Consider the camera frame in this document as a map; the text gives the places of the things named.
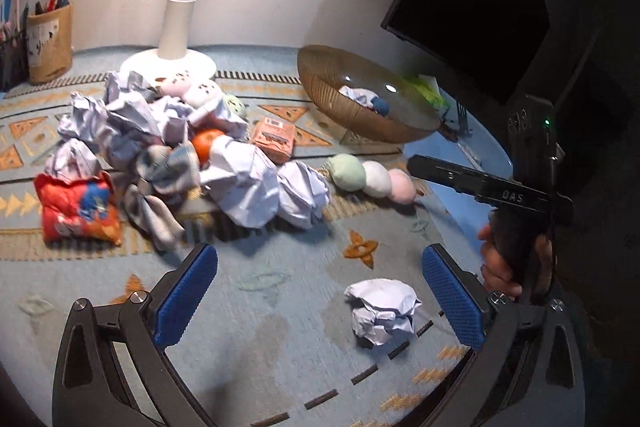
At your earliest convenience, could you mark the white paper ball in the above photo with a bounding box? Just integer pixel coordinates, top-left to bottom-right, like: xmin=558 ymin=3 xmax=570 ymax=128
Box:
xmin=344 ymin=279 xmax=422 ymax=346

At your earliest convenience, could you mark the large paper ball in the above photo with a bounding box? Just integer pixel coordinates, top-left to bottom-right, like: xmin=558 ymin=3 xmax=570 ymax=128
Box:
xmin=200 ymin=135 xmax=280 ymax=229

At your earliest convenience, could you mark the grey striped sock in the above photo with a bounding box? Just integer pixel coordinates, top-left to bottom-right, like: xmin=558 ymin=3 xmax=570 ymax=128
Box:
xmin=122 ymin=142 xmax=200 ymax=251

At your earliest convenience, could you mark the red snack bag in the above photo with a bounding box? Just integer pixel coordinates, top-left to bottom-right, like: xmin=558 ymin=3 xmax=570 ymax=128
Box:
xmin=34 ymin=171 xmax=122 ymax=246

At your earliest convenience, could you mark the orange mandarin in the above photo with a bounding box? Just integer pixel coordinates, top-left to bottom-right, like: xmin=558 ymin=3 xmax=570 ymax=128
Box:
xmin=191 ymin=129 xmax=224 ymax=166

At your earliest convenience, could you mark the three-ball plush dango toy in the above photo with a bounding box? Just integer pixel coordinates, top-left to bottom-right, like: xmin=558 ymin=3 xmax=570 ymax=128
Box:
xmin=324 ymin=154 xmax=418 ymax=206

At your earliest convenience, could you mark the orange card box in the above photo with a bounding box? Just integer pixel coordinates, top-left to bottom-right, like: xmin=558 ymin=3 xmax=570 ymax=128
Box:
xmin=250 ymin=117 xmax=296 ymax=165

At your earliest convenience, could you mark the person's right hand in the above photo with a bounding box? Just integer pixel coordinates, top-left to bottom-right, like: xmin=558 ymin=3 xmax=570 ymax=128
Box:
xmin=477 ymin=225 xmax=554 ymax=300

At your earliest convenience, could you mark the patterned blue table mat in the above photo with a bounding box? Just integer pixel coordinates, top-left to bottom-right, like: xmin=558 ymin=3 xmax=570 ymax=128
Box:
xmin=1 ymin=49 xmax=488 ymax=426

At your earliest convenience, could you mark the green tissue pack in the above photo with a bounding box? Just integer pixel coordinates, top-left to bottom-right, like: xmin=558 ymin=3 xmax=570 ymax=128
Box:
xmin=404 ymin=75 xmax=449 ymax=110

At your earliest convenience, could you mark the brown ribbed glass bowl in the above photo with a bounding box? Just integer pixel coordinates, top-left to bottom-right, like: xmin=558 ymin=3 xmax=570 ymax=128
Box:
xmin=297 ymin=44 xmax=442 ymax=144

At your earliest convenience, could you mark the white desk lamp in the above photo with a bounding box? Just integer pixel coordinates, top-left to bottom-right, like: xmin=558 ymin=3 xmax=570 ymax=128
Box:
xmin=119 ymin=0 xmax=217 ymax=82

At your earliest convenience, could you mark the kraft paper pen holder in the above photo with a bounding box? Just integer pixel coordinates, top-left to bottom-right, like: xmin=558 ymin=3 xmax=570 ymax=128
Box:
xmin=26 ymin=3 xmax=73 ymax=84

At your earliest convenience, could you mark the black mesh pen holder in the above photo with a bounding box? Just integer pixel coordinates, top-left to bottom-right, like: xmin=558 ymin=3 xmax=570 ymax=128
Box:
xmin=0 ymin=30 xmax=29 ymax=92

